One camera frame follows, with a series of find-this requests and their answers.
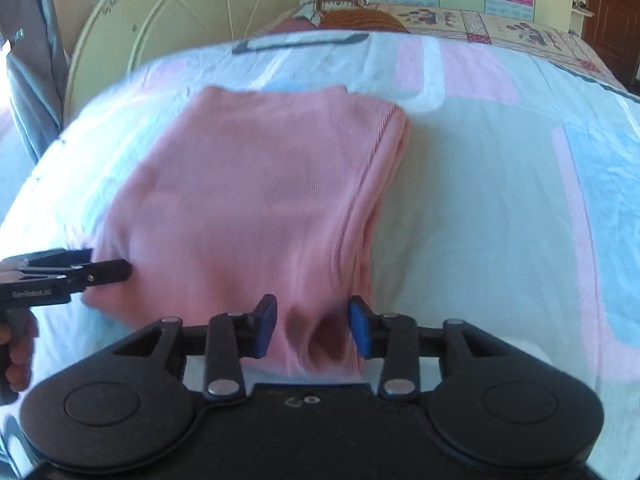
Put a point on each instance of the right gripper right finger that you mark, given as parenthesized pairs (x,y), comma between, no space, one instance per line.
(485,398)

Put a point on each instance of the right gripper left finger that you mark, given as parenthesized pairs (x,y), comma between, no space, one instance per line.
(135,399)

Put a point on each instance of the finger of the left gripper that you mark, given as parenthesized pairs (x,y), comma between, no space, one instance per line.
(98,273)
(53,258)

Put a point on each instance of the pink knit sweater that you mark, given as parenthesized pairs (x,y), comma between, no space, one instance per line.
(248,194)

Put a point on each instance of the person's left hand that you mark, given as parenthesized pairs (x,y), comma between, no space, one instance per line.
(19,372)

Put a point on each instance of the grey curtain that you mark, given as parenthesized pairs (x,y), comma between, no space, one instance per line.
(37,69)

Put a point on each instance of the cream round headboard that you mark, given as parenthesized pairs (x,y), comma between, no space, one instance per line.
(122,35)

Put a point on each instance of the patterned pillow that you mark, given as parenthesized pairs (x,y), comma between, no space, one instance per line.
(314,10)

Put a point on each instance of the orange knitted cushion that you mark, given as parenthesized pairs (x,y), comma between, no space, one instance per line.
(365,20)

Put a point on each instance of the patterned beige bedspread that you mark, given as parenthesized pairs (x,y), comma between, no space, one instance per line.
(553,45)

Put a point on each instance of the brown wooden door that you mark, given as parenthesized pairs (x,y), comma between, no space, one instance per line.
(613,32)

